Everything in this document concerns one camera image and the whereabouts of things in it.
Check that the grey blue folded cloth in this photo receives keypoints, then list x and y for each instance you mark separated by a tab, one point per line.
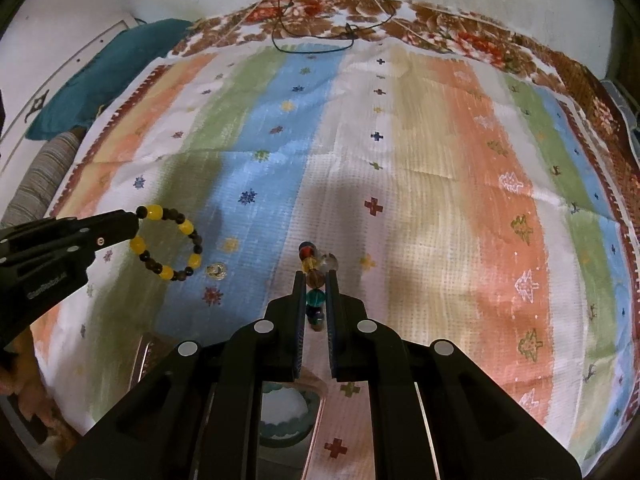
625	110

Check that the white panel with dark motif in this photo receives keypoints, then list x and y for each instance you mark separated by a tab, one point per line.
47	67

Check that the grey striped pillow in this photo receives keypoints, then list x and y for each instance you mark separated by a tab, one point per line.
45	175

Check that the striped pastel mat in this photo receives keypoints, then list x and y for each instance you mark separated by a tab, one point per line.
425	160

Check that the teal pillow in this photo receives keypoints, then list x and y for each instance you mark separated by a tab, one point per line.
115	65

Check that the silver metal tin box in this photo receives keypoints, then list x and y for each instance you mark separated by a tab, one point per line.
145	360

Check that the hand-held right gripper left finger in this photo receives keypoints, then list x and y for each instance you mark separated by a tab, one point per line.
299	320

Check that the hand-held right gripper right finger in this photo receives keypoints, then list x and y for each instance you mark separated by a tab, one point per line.
334	325

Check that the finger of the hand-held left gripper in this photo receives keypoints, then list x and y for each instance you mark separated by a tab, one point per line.
55	256
75	227

